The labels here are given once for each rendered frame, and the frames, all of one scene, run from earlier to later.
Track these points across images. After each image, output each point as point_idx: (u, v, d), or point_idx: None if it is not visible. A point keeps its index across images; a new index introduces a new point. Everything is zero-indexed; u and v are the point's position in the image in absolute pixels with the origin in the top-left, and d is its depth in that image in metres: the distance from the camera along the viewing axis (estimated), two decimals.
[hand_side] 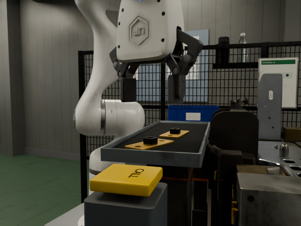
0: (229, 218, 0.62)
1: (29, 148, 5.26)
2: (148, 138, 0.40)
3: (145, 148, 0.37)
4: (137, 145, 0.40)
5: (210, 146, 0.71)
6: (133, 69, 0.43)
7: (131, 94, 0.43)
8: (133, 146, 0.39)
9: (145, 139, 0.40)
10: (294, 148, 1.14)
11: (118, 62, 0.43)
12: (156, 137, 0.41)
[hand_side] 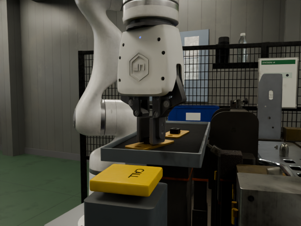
0: (229, 218, 0.62)
1: (29, 148, 5.26)
2: (148, 138, 0.40)
3: (145, 148, 0.37)
4: (137, 145, 0.40)
5: (210, 146, 0.71)
6: (146, 104, 0.42)
7: (147, 133, 0.41)
8: (133, 146, 0.39)
9: (145, 139, 0.40)
10: (294, 148, 1.14)
11: (133, 99, 0.42)
12: None
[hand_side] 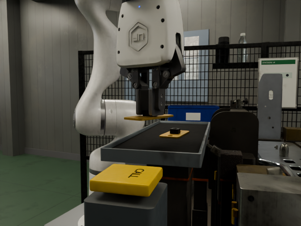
0: (229, 218, 0.62)
1: (29, 148, 5.26)
2: (147, 110, 0.40)
3: (144, 118, 0.37)
4: (136, 116, 0.39)
5: (210, 146, 0.71)
6: (145, 77, 0.42)
7: (146, 106, 0.41)
8: (132, 117, 0.38)
9: (144, 111, 0.40)
10: (294, 148, 1.14)
11: (132, 72, 0.42)
12: None
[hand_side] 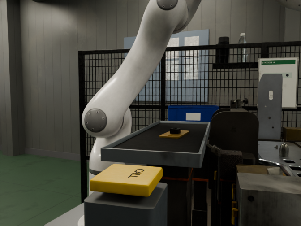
0: (229, 218, 0.62)
1: (29, 148, 5.26)
2: None
3: None
4: None
5: (210, 146, 0.71)
6: None
7: None
8: None
9: None
10: (294, 148, 1.14)
11: None
12: None
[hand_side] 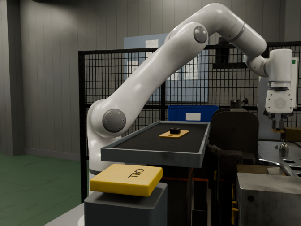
0: (229, 218, 0.62)
1: (29, 148, 5.26)
2: (278, 128, 1.11)
3: (284, 131, 1.07)
4: (276, 131, 1.09)
5: (210, 146, 0.71)
6: (273, 115, 1.12)
7: (275, 127, 1.12)
8: (277, 131, 1.08)
9: (277, 128, 1.11)
10: (294, 148, 1.14)
11: (270, 114, 1.11)
12: (278, 128, 1.12)
